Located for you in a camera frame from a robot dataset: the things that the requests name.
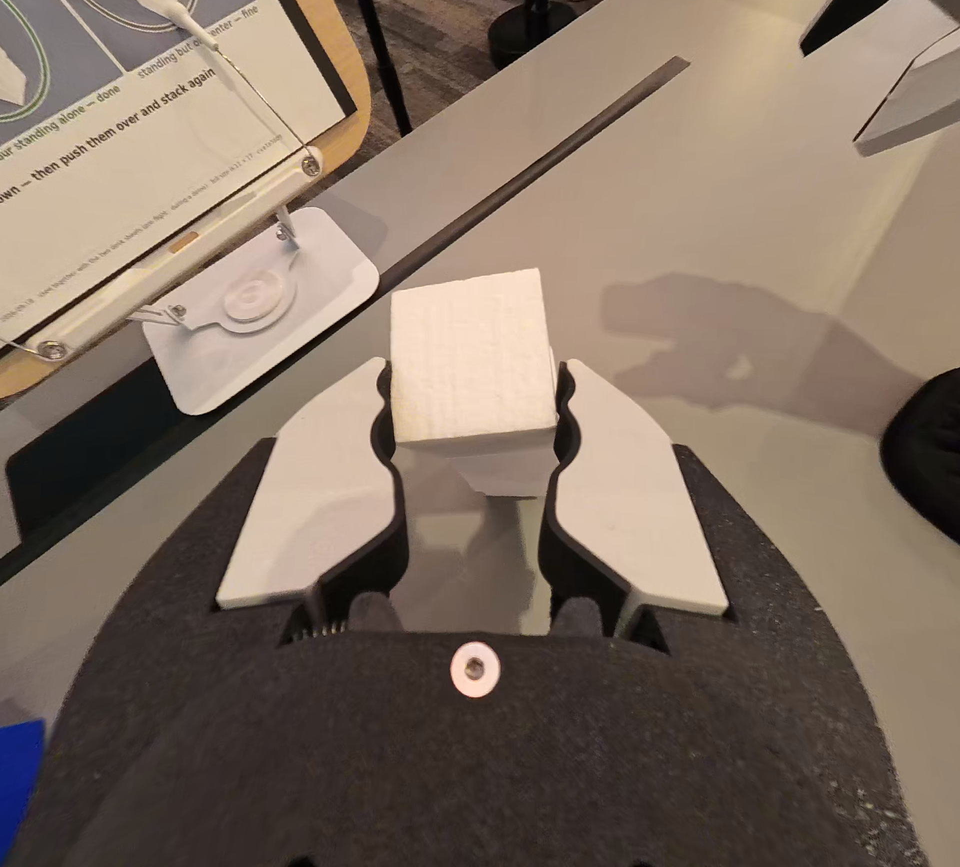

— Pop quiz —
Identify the white and wooden document stand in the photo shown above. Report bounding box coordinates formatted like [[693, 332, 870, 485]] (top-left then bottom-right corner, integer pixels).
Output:
[[0, 0, 380, 417]]

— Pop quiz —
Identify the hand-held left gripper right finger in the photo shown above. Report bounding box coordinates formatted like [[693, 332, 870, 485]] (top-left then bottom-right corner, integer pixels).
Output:
[[540, 358, 730, 639]]

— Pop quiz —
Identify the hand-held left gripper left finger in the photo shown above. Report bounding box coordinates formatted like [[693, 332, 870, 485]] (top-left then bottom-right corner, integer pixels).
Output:
[[215, 357, 411, 632]]

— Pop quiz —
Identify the white hard foam cube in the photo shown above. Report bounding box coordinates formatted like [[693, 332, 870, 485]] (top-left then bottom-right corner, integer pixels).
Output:
[[390, 268, 560, 446], [448, 432, 560, 501]]

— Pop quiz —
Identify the printed instruction sheet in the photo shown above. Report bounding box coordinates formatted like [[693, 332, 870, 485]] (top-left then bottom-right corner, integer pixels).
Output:
[[0, 0, 357, 358]]

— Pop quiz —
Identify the blue plastic bin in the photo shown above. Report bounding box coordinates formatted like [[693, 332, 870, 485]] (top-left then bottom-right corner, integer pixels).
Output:
[[0, 717, 48, 842]]

